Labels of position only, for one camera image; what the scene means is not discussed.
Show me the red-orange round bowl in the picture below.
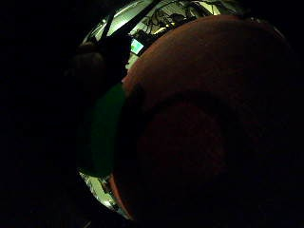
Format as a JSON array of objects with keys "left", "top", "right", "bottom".
[{"left": 108, "top": 13, "right": 300, "bottom": 222}]

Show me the green cup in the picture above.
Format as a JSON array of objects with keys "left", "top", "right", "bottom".
[{"left": 77, "top": 83, "right": 127, "bottom": 179}]

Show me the lit computer monitor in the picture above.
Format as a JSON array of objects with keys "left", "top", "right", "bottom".
[{"left": 130, "top": 38, "right": 145, "bottom": 55}]

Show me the the person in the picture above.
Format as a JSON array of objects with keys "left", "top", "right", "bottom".
[{"left": 67, "top": 32, "right": 133, "bottom": 96}]

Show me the tangle of black cables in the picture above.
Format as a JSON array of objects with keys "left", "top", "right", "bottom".
[{"left": 143, "top": 4, "right": 191, "bottom": 32}]

